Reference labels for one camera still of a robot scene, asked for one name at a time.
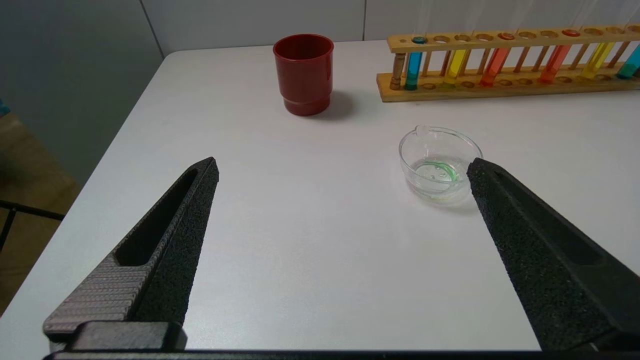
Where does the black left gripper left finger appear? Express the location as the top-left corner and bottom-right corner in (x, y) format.
(43, 157), (220, 351)

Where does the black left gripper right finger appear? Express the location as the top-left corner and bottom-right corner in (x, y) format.
(466, 158), (640, 352)

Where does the glass test tube yellow pigment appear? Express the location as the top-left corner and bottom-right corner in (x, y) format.
(580, 0), (636, 81)
(442, 0), (483, 87)

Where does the glass test tube blue pigment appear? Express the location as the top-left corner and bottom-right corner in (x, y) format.
(616, 44), (640, 80)
(403, 0), (435, 92)

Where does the clear glass beaker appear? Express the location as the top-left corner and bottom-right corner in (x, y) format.
(398, 125), (484, 205)

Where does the wooden test tube rack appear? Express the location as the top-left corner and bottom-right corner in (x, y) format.
(376, 24), (640, 103)

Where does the glass test tube orange pigment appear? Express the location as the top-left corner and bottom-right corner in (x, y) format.
(479, 0), (531, 88)
(539, 0), (596, 85)

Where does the red plastic cup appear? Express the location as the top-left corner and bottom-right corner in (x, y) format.
(272, 33), (335, 117)

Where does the black metal frame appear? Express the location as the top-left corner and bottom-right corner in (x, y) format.
(0, 200), (66, 251)

